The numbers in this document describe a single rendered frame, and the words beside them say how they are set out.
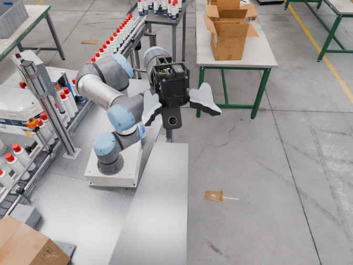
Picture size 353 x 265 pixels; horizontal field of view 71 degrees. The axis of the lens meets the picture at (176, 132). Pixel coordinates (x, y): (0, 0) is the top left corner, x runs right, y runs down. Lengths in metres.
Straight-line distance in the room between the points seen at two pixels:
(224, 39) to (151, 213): 1.74
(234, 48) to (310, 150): 1.40
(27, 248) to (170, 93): 0.87
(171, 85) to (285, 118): 2.86
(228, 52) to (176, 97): 2.08
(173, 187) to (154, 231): 0.27
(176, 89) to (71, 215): 1.12
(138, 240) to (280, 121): 2.38
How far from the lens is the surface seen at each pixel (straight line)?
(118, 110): 0.68
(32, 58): 1.44
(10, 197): 1.67
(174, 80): 0.52
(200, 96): 0.52
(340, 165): 3.09
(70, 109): 1.88
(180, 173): 1.53
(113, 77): 1.05
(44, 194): 1.65
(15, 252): 1.20
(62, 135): 1.61
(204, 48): 2.81
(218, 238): 2.27
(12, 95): 2.36
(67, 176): 1.66
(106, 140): 1.30
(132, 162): 1.47
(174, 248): 1.35
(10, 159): 1.56
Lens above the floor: 2.11
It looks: 47 degrees down
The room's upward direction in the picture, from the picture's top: straight up
